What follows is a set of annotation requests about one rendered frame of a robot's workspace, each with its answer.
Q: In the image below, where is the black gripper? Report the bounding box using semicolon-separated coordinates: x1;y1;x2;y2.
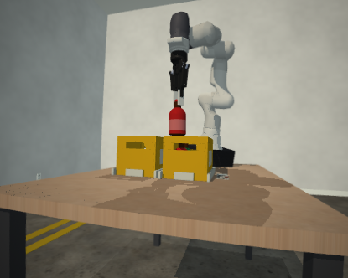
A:
169;50;190;106

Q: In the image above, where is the white paper pick list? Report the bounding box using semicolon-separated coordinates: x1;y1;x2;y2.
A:
216;174;229;179

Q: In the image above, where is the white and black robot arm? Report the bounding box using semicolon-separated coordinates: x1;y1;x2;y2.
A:
168;12;235;150

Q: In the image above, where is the yellow divided crate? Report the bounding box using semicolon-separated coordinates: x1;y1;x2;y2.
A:
162;136;213;181
116;136;164;178

